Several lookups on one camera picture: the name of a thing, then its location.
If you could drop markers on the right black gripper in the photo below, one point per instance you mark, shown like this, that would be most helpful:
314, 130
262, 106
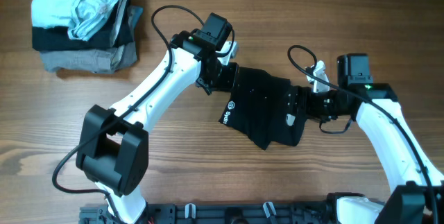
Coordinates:
304, 106

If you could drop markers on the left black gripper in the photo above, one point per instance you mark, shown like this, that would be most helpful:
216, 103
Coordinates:
228, 82

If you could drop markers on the black t-shirt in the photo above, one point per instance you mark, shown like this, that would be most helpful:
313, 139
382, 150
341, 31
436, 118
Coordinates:
263, 107

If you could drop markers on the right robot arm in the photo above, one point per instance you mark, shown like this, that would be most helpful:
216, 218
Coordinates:
416, 185

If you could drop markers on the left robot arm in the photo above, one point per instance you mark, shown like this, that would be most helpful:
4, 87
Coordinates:
113, 146

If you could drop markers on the black folded garment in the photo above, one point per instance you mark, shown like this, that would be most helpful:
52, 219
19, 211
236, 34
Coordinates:
115, 32

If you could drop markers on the grey folded garment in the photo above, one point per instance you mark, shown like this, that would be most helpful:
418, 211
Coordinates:
96, 61

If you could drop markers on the light blue folded garment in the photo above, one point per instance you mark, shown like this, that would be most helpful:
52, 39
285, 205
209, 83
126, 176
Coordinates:
82, 18

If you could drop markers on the right white rail clip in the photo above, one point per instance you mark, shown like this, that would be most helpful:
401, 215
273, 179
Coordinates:
270, 212

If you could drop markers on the white rail clip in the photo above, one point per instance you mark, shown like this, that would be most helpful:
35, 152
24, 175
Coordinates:
270, 212
190, 211

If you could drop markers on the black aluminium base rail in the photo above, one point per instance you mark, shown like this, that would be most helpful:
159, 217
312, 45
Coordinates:
294, 213

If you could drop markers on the left white rail clip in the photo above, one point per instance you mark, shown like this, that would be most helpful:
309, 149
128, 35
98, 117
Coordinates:
190, 211

